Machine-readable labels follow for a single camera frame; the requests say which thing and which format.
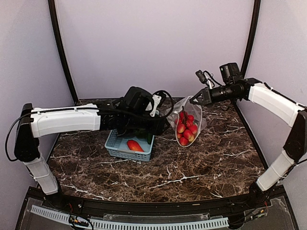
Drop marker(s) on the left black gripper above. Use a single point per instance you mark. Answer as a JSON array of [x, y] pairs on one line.
[[158, 128]]

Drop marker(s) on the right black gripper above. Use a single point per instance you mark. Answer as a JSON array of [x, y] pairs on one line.
[[208, 99]]

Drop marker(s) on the orange red toy mango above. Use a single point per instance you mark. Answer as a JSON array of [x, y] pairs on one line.
[[134, 146]]

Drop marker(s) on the polka dot zip bag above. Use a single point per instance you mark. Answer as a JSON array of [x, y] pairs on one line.
[[196, 109]]

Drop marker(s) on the light blue plastic basket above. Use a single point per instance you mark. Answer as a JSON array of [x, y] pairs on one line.
[[130, 138]]

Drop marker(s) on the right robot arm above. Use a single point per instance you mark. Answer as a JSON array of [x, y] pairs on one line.
[[236, 87]]

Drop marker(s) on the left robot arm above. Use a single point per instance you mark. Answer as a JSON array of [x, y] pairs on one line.
[[136, 111]]

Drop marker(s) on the green toy avocado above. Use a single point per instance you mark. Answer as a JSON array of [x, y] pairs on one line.
[[141, 134]]

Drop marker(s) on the green toy cucumber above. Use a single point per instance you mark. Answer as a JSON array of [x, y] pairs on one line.
[[149, 138]]

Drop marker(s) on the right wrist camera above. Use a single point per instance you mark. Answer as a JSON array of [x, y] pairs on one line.
[[207, 78]]

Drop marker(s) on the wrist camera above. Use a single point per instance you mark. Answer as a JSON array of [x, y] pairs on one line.
[[207, 78], [156, 100]]

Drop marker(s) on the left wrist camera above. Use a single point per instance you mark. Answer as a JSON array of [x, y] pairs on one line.
[[156, 100]]

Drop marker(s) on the black front rail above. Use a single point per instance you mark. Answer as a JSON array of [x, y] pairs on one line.
[[231, 206]]

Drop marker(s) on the right black frame post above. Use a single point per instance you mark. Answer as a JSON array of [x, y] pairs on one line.
[[251, 36]]

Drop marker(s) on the black frame post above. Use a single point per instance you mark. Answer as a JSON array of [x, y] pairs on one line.
[[61, 51], [251, 36]]

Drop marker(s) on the grey slotted cable duct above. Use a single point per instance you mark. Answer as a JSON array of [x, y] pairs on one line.
[[125, 222]]

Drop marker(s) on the left black frame post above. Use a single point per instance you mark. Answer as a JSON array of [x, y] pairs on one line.
[[61, 51]]

